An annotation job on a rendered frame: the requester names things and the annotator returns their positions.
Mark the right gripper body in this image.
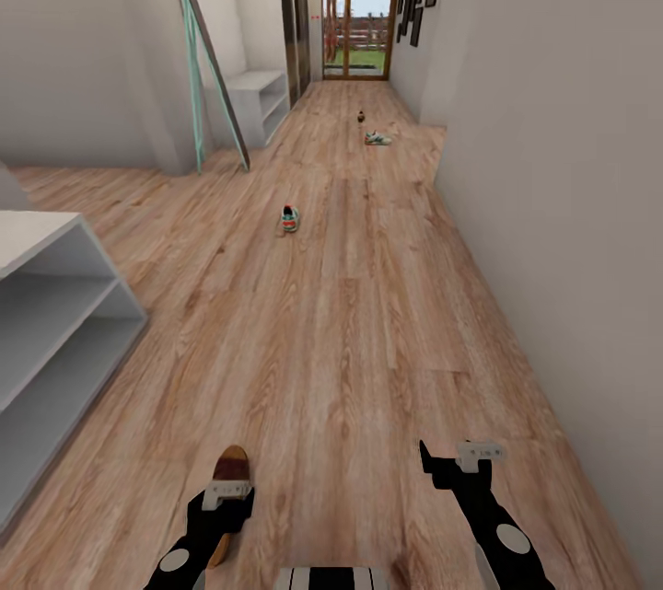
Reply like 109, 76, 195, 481
431, 457, 493, 509

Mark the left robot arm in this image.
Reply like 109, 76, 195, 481
144, 480, 255, 590

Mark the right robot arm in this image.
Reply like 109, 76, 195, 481
419, 440, 555, 590

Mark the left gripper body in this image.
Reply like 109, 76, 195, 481
187, 499, 244, 547

